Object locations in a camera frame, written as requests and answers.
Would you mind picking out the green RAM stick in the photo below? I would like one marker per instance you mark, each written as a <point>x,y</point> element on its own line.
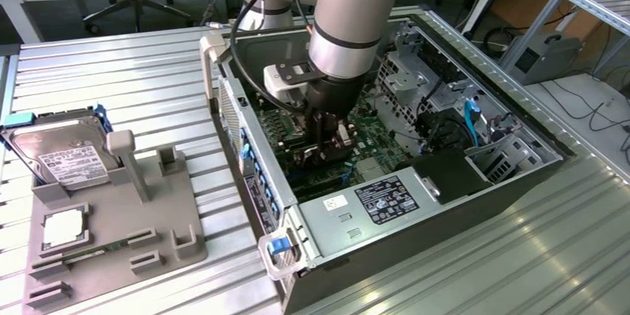
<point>96,251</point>

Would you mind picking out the large brown cardboard panel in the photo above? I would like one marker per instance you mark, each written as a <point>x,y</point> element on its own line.
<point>516,9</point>

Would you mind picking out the grey computer tower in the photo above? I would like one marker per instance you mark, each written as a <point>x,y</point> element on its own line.
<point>546,57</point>

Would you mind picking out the open black PC case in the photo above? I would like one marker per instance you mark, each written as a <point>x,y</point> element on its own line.
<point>491,219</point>

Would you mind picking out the blue case latch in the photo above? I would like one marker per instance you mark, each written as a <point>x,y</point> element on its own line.
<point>276,246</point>

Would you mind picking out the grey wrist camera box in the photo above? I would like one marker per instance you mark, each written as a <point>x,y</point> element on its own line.
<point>283,84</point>

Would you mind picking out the grey plastic parts rack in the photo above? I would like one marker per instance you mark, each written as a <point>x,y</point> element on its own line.
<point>113,219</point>

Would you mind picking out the metal disk bay cage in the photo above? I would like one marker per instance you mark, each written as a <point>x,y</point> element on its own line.
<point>412,86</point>

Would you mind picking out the silver hard disk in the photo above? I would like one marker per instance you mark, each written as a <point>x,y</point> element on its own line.
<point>64,152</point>

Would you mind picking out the green graphics card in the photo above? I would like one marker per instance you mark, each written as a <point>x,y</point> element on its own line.
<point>311,154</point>

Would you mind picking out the silver power supply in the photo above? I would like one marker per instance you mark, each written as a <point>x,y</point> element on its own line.
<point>333,226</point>

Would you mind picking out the CPU socket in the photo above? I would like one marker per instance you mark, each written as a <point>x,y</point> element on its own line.
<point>297,125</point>

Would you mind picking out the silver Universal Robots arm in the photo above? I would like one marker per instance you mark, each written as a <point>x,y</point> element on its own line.
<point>344,53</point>

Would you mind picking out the green motherboard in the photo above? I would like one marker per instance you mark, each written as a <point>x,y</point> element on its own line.
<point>379,134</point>

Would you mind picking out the black expansion slot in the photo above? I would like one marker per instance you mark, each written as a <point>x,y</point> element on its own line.
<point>321,190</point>
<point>319,184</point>

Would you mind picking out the black office chair base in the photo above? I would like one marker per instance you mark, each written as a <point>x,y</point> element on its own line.
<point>135,7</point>

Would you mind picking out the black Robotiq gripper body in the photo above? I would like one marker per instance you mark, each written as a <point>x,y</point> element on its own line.
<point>333,95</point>

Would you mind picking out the silver CPU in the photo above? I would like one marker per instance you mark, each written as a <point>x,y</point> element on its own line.
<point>62,227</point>

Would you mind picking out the silver chipset heatsink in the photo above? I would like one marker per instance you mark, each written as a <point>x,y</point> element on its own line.
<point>371,168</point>

